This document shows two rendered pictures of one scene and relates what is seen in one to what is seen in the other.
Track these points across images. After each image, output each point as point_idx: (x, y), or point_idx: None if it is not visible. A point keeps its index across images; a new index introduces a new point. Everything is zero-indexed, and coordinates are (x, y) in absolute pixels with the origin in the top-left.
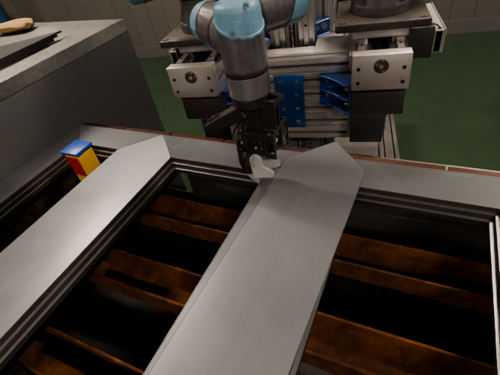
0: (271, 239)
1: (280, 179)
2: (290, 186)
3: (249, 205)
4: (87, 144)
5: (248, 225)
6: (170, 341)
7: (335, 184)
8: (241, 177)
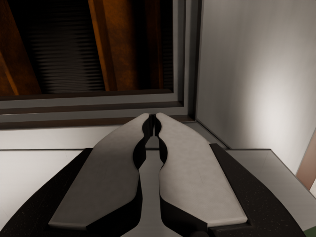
0: (6, 204)
1: None
2: (156, 189)
3: (53, 135)
4: None
5: (2, 159)
6: None
7: None
8: (183, 25)
